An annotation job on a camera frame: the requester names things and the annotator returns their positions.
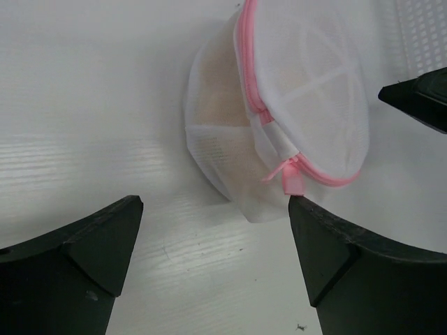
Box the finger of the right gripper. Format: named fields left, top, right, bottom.
left=378, top=68, right=446, bottom=133

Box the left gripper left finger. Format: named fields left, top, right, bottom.
left=1, top=195, right=143, bottom=334

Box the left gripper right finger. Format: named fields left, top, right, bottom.
left=288, top=196, right=446, bottom=334

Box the white mesh pink-trimmed laundry bag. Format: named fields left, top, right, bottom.
left=183, top=1, right=370, bottom=223

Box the beige bra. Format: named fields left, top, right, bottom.
left=193, top=52, right=252, bottom=182

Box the white perforated plastic basket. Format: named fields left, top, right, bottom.
left=395, top=0, right=446, bottom=77

